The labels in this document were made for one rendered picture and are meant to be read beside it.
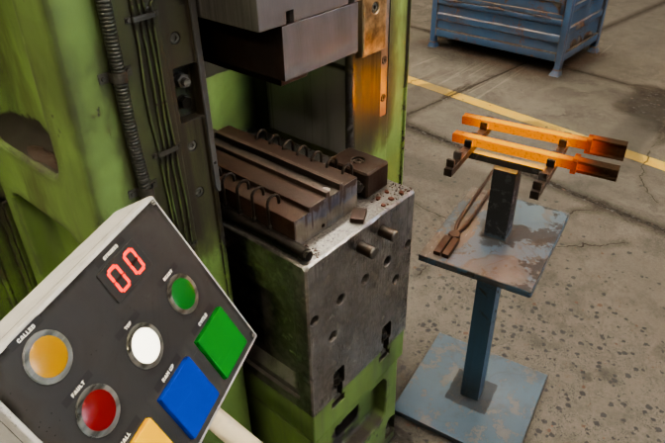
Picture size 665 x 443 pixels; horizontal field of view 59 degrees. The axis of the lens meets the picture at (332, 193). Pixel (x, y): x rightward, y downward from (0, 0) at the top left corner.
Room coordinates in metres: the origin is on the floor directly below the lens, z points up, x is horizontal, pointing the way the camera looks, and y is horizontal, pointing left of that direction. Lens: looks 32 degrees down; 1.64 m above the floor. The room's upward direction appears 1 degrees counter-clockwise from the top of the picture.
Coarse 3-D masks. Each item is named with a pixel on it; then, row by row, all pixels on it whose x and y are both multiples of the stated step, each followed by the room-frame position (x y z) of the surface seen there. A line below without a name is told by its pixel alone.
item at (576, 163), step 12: (456, 132) 1.41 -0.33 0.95; (480, 144) 1.36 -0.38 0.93; (492, 144) 1.34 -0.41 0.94; (504, 144) 1.33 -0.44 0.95; (516, 144) 1.33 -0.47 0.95; (528, 156) 1.29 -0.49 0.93; (540, 156) 1.28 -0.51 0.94; (552, 156) 1.26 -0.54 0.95; (564, 156) 1.26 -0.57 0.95; (576, 156) 1.25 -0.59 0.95; (576, 168) 1.23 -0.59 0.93; (588, 168) 1.22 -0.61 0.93; (600, 168) 1.20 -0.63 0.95; (612, 168) 1.19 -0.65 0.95; (612, 180) 1.19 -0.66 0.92
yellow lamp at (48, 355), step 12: (48, 336) 0.46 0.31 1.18; (36, 348) 0.44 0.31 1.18; (48, 348) 0.45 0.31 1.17; (60, 348) 0.46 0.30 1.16; (36, 360) 0.44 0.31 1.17; (48, 360) 0.44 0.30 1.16; (60, 360) 0.45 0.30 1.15; (36, 372) 0.43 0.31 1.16; (48, 372) 0.43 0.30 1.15; (60, 372) 0.44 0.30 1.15
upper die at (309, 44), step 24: (216, 24) 1.07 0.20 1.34; (288, 24) 0.97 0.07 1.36; (312, 24) 1.01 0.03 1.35; (336, 24) 1.06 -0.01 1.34; (216, 48) 1.07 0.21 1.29; (240, 48) 1.03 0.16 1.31; (264, 48) 0.99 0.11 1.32; (288, 48) 0.97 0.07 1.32; (312, 48) 1.01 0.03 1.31; (336, 48) 1.06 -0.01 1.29; (264, 72) 0.99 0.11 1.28; (288, 72) 0.96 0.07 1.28
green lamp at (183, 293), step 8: (176, 280) 0.63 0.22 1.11; (184, 280) 0.64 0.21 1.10; (176, 288) 0.62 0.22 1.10; (184, 288) 0.63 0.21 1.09; (192, 288) 0.64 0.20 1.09; (176, 296) 0.62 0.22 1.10; (184, 296) 0.62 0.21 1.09; (192, 296) 0.63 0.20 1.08; (176, 304) 0.61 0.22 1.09; (184, 304) 0.62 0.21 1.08; (192, 304) 0.63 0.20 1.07
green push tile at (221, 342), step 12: (216, 312) 0.64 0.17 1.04; (216, 324) 0.62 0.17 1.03; (228, 324) 0.64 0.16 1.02; (204, 336) 0.60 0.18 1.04; (216, 336) 0.61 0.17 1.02; (228, 336) 0.62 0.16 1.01; (240, 336) 0.64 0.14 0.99; (204, 348) 0.58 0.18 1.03; (216, 348) 0.60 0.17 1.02; (228, 348) 0.61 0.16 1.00; (240, 348) 0.63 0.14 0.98; (216, 360) 0.58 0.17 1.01; (228, 360) 0.59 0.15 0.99; (228, 372) 0.58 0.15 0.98
